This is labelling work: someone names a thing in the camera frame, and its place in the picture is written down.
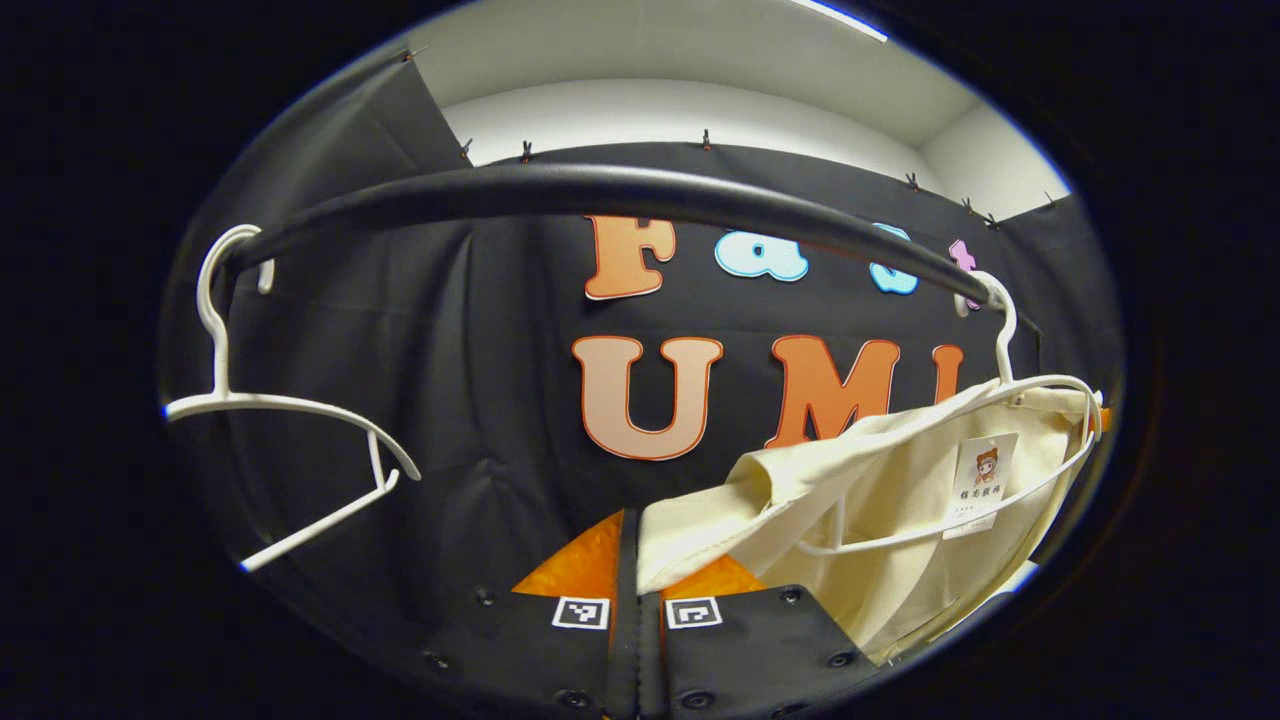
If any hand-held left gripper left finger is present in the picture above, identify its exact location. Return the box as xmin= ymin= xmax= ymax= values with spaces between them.
xmin=420 ymin=508 xmax=641 ymax=720

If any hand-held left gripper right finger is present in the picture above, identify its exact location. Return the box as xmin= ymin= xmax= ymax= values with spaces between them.
xmin=640 ymin=555 xmax=886 ymax=720

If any cream shirt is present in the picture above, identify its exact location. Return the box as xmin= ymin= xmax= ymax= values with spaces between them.
xmin=636 ymin=378 xmax=1106 ymax=666

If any white plastic hanger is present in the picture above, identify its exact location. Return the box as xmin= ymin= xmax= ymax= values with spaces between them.
xmin=795 ymin=270 xmax=1104 ymax=557
xmin=163 ymin=224 xmax=422 ymax=573

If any black backdrop cloth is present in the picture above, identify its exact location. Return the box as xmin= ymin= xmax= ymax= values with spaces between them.
xmin=160 ymin=45 xmax=1126 ymax=701

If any row of small cloth clips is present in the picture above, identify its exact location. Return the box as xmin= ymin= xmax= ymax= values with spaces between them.
xmin=400 ymin=45 xmax=1061 ymax=226

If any ceiling light panel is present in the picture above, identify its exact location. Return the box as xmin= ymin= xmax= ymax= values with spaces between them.
xmin=790 ymin=0 xmax=889 ymax=43

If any black clothes rail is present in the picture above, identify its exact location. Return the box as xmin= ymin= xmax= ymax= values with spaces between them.
xmin=215 ymin=163 xmax=1041 ymax=331

